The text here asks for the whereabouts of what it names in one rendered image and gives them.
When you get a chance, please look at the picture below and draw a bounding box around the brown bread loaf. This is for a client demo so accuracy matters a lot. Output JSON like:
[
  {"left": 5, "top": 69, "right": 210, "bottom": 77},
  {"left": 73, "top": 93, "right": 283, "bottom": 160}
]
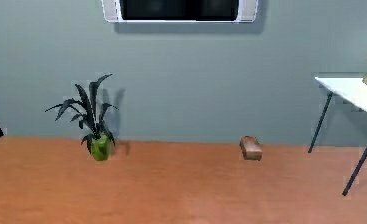
[{"left": 239, "top": 135, "right": 263, "bottom": 162}]

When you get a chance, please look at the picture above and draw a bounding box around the dark plant in green pot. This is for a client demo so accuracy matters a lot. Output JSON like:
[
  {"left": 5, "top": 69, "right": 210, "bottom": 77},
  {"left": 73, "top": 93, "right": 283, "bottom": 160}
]
[{"left": 45, "top": 73, "right": 119, "bottom": 162}]

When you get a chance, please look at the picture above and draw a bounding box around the white framed dark window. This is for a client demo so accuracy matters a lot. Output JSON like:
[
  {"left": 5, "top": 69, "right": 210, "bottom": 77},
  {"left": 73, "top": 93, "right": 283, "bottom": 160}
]
[{"left": 101, "top": 0, "right": 259, "bottom": 24}]

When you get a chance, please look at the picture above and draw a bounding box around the white table with black legs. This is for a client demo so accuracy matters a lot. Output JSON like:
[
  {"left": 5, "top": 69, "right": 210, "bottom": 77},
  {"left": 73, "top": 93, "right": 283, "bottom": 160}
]
[{"left": 307, "top": 76, "right": 367, "bottom": 197}]

